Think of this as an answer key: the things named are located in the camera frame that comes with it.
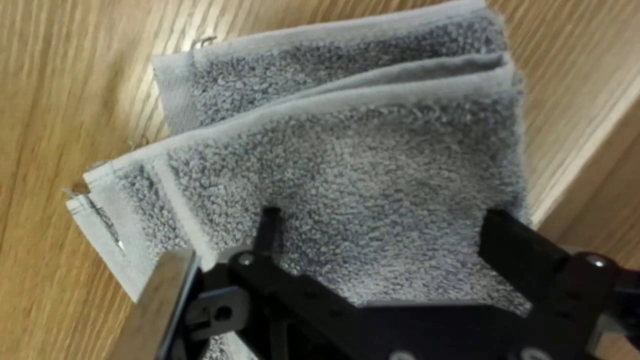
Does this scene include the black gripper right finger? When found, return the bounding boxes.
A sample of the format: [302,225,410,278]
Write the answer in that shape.
[476,208,570,306]

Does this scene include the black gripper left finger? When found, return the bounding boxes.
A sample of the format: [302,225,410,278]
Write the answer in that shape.
[255,206,282,256]

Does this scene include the grey terry towel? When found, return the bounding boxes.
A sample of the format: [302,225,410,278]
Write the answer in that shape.
[64,0,537,360]

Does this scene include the silver metal mount bar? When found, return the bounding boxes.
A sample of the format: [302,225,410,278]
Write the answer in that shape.
[108,248,203,360]

